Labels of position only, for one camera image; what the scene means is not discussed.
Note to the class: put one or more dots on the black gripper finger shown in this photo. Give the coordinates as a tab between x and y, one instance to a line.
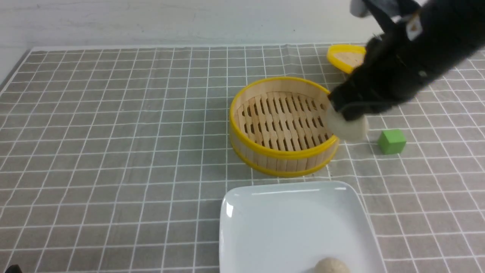
353	101

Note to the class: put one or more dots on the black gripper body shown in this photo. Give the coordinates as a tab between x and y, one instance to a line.
395	68

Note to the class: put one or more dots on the steamed bun back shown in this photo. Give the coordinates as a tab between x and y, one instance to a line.
352	131

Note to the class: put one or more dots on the steamed bun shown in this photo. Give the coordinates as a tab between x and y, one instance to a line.
352	131
331	265

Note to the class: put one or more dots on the steamed bun front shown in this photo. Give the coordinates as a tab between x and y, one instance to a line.
331	265

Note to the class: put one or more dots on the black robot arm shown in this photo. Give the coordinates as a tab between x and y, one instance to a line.
460	22

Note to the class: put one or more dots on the white square plate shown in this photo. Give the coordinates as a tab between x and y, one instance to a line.
289	228

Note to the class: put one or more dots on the yellow bamboo steamer lid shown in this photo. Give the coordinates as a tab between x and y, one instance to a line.
346	57

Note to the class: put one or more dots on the green cube block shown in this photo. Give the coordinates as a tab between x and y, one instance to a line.
391	141

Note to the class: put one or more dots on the yellow bamboo steamer basket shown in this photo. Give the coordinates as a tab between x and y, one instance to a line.
277	126

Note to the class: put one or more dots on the grey checked tablecloth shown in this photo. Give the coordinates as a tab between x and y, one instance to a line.
117	160

